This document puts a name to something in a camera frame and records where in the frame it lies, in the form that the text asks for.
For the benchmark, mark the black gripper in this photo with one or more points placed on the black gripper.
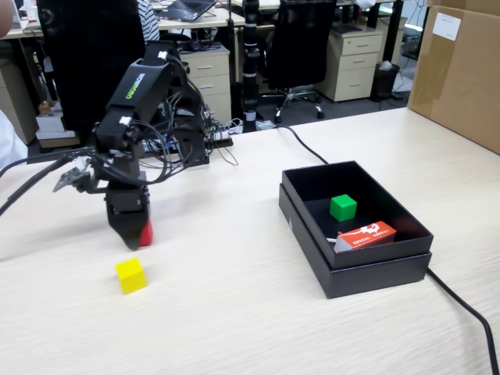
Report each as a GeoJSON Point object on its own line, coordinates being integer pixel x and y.
{"type": "Point", "coordinates": [127, 201]}

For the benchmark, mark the red cube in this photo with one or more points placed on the red cube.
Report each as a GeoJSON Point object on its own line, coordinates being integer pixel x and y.
{"type": "Point", "coordinates": [147, 234]}

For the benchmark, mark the yellow cube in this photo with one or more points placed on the yellow cube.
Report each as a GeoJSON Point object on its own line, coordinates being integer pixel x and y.
{"type": "Point", "coordinates": [131, 275]}

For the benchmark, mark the green cube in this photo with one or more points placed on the green cube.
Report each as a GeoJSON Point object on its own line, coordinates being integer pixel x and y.
{"type": "Point", "coordinates": [343, 208]}

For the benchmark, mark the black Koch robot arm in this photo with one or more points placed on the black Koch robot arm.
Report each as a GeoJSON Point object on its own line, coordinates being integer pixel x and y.
{"type": "Point", "coordinates": [136, 93]}

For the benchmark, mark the black open box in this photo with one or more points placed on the black open box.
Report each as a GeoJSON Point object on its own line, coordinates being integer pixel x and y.
{"type": "Point", "coordinates": [375, 279]}

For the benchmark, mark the black box tray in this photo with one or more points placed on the black box tray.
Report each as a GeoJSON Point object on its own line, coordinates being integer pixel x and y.
{"type": "Point", "coordinates": [390, 250]}

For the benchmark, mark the brown cardboard box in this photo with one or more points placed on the brown cardboard box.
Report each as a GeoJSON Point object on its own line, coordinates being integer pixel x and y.
{"type": "Point", "coordinates": [457, 78]}

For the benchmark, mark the stacked small boxes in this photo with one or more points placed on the stacked small boxes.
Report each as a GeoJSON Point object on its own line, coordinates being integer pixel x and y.
{"type": "Point", "coordinates": [52, 125]}

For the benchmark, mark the beige drawer cabinet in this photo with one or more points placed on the beige drawer cabinet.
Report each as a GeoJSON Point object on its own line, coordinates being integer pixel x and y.
{"type": "Point", "coordinates": [209, 82]}
{"type": "Point", "coordinates": [351, 66]}

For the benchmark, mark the white power strip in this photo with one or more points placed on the white power strip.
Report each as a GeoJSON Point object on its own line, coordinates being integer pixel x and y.
{"type": "Point", "coordinates": [263, 126]}

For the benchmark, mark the large black chair back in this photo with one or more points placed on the large black chair back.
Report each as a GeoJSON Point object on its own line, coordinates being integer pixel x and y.
{"type": "Point", "coordinates": [90, 58]}

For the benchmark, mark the black pole with white bands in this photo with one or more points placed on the black pole with white bands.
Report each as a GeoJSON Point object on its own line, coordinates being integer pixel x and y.
{"type": "Point", "coordinates": [250, 66]}

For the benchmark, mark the person in striped shirt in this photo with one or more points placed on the person in striped shirt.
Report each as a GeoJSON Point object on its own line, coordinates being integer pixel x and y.
{"type": "Point", "coordinates": [148, 21]}

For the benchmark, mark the dark laptop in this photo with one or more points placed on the dark laptop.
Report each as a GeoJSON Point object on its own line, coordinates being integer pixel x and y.
{"type": "Point", "coordinates": [187, 8]}

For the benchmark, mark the orange matchbox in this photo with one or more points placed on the orange matchbox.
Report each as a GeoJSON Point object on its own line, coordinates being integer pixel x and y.
{"type": "Point", "coordinates": [367, 236]}

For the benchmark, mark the black mesh office chair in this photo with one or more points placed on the black mesh office chair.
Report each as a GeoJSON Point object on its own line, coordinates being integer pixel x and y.
{"type": "Point", "coordinates": [298, 43]}

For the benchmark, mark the black trash bin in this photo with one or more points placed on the black trash bin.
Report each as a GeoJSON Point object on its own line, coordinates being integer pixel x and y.
{"type": "Point", "coordinates": [384, 82]}

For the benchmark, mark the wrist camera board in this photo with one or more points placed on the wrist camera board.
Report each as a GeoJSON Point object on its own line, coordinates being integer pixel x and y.
{"type": "Point", "coordinates": [70, 179]}

